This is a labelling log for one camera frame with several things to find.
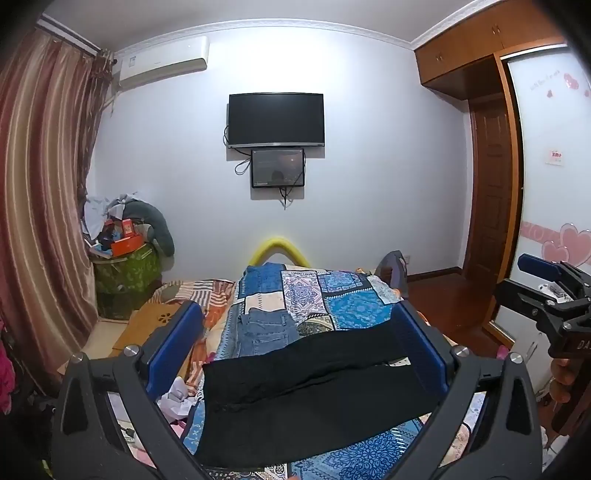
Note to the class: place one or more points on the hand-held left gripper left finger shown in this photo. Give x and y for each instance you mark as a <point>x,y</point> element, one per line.
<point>182,334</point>

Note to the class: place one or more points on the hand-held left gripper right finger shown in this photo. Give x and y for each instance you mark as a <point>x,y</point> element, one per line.
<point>420,344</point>

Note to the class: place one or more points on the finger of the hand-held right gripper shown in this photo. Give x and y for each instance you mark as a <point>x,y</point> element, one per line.
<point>517,295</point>
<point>538,266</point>

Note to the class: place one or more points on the black pants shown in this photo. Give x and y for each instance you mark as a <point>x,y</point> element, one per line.
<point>295,387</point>

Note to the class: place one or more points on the person's right hand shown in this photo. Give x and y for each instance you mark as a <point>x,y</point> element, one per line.
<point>559,381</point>

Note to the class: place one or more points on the orange striped blanket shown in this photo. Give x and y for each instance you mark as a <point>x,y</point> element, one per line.
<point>207,300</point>

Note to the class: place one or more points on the white crumpled cloth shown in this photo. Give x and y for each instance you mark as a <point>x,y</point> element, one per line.
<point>178,397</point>

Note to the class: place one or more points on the green laundry hamper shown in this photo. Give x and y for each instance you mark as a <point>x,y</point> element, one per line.
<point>127,281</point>

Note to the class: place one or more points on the grey purple chair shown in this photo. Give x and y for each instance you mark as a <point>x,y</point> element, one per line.
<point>392,272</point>

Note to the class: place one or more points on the blue jeans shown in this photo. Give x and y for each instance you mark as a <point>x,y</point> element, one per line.
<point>268,334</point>

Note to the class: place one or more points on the patchwork blanket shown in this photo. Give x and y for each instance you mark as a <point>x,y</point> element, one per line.
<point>341,295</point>

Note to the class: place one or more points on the orange box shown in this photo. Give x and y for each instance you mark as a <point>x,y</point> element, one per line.
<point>125,245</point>

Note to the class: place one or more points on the grey pillow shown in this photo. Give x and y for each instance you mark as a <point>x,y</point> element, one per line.
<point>154,226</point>

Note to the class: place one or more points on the yellow foam tube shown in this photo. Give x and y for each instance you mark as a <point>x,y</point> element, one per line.
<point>279,244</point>

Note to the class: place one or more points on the pile of clothes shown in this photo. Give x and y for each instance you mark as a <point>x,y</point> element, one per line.
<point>104,212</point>

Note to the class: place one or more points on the pink clothing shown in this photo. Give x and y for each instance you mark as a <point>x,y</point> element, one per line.
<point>5,378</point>

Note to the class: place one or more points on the small black monitor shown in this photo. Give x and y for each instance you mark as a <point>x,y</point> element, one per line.
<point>278,167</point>

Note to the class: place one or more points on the striped brown curtain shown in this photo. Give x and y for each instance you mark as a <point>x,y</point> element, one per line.
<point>41,194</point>

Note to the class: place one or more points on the wooden overhead cabinet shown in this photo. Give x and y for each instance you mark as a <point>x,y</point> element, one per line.
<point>466,50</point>

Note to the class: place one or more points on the white air conditioner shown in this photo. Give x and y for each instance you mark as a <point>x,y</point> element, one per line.
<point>161,62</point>

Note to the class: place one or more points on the black wall television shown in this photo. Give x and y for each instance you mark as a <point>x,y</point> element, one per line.
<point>276,119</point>

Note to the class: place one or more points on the white curtain rail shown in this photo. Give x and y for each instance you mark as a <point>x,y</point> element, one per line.
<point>69,34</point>

